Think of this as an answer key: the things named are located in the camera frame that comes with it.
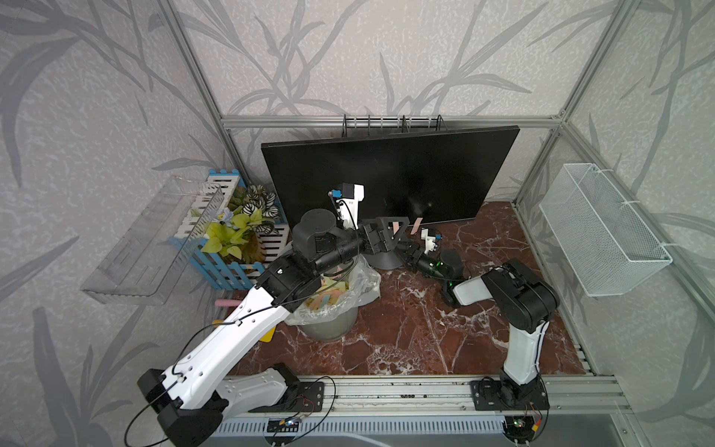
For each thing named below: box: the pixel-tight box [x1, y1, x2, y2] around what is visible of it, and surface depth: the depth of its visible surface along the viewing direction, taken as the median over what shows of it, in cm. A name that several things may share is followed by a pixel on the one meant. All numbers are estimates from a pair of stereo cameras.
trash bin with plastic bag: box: [283, 255, 382, 342], surface depth 67 cm
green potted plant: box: [200, 184, 280, 265], surface depth 82 cm
